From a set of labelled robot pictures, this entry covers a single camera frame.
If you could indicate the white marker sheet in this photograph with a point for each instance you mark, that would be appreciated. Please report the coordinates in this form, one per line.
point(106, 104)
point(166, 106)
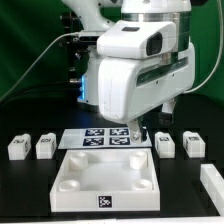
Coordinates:
point(94, 138)

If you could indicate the black mounted camera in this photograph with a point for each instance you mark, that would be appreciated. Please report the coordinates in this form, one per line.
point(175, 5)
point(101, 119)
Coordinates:
point(83, 38)

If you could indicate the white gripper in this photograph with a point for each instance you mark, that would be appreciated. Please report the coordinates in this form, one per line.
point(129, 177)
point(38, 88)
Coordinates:
point(129, 88)

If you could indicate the white L-shaped obstacle wall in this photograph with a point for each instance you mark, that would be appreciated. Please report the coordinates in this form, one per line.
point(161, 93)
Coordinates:
point(213, 183)

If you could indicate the white square tabletop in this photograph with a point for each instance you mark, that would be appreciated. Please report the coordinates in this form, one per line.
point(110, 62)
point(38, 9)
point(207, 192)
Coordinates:
point(106, 180)

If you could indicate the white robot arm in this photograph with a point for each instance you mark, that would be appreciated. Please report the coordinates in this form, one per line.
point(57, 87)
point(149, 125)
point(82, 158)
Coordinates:
point(98, 16)

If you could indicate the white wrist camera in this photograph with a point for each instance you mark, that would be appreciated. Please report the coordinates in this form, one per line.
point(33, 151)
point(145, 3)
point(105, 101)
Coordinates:
point(137, 40)

